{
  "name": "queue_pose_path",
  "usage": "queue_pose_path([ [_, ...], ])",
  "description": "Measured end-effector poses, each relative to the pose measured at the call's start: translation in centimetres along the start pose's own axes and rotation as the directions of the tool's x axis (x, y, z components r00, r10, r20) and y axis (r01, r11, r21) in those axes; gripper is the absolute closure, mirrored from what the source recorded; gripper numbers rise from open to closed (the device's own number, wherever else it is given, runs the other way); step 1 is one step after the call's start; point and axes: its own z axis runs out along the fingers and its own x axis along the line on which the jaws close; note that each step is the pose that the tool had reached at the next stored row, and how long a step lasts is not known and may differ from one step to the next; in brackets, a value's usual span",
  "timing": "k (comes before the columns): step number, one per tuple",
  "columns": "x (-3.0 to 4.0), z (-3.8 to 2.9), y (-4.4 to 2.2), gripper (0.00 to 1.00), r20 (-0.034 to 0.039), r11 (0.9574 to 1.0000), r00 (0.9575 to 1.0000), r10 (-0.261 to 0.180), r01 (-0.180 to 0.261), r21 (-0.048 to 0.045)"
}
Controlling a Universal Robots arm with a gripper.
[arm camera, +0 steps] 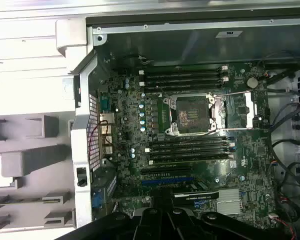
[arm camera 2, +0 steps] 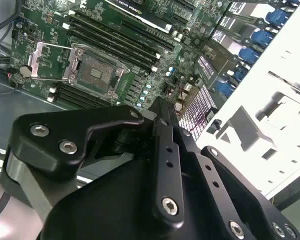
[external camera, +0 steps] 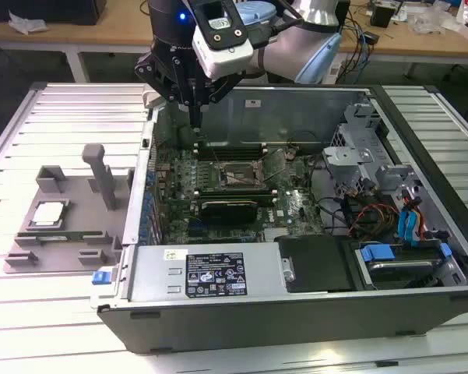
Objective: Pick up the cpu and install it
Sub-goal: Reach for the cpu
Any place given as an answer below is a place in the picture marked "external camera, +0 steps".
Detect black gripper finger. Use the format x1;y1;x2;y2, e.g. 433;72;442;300
195;73;242;128
134;58;197;128

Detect metal socket cover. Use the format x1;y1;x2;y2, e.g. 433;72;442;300
256;149;288;183

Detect silver CPU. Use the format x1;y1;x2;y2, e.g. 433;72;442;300
30;201;70;227

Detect CPU socket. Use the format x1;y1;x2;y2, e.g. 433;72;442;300
213;161;268;188

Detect grey case latch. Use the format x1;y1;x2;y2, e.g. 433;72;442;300
143;87;167;110

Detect wooden desk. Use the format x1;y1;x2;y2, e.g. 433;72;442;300
0;0;468;83

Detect RAM slot white clips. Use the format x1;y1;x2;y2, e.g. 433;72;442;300
194;140;267;148
194;149;267;157

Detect green RAM stick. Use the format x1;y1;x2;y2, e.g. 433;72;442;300
197;189;276;203

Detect graphics card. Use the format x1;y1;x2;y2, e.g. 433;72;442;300
199;199;259;226

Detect black case on desk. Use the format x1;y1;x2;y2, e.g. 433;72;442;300
0;0;108;26

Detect green motherboard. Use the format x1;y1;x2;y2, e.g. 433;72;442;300
151;146;328;245

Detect crumpled white plastic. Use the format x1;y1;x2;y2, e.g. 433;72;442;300
8;10;48;36

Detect metal drive cage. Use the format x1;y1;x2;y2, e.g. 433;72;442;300
321;144;376;184

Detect black computer box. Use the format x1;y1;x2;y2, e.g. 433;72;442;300
334;0;351;34

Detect silver chipset heat sink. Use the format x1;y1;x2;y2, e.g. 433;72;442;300
262;228;297;245

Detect grey parts rack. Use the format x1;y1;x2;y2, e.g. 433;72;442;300
2;143;135;275

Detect black cube device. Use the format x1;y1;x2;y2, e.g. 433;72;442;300
369;3;394;28

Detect black rating label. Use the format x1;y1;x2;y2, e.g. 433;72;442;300
185;251;245;299

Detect silver power supply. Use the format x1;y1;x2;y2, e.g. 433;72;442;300
126;244;293;303

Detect black plastic shroud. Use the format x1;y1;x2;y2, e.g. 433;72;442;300
276;235;354;295

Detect blue case latch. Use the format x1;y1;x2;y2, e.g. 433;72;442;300
91;268;114;286

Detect clear plastic bags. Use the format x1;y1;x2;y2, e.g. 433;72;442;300
408;7;456;34

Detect dark grey PC case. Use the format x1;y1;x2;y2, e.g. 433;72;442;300
90;82;468;355

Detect hard disk blue carrier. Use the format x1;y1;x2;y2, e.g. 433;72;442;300
354;241;452;291

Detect black cable white tape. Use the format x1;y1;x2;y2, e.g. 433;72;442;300
177;123;202;150

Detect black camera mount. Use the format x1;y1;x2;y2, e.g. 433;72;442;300
193;0;238;29

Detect black power cable bundle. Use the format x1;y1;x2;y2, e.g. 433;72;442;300
340;177;377;237

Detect orange yellow wire bundle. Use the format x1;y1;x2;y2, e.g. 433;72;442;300
348;201;402;238

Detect blue flat data cable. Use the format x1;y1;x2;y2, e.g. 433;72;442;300
397;210;413;245
409;208;428;245

